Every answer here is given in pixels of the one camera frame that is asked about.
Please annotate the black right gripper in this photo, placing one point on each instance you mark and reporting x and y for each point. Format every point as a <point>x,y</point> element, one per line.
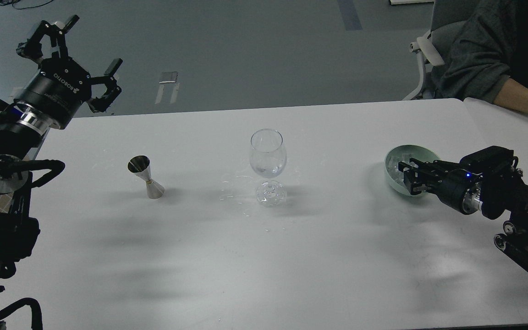
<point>454,185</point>

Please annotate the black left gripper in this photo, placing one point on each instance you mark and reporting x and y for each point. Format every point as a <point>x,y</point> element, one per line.
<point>53,94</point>

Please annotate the steel cocktail jigger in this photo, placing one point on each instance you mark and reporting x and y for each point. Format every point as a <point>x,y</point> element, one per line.
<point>140,167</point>

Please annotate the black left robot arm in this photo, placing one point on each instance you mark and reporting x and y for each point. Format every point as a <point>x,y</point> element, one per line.
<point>18,230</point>

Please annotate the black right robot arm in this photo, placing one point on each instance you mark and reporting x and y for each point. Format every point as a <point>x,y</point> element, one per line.
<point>488,181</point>

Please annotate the green bowl of ice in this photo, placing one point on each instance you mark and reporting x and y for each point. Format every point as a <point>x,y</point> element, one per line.
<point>394,177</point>

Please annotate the clear wine glass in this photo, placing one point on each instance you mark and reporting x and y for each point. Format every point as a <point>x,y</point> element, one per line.
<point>268,159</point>

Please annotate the white office chair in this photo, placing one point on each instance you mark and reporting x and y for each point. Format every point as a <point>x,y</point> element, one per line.
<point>431,49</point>

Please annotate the seated person in grey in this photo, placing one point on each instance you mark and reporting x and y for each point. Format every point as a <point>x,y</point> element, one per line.
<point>488,59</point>

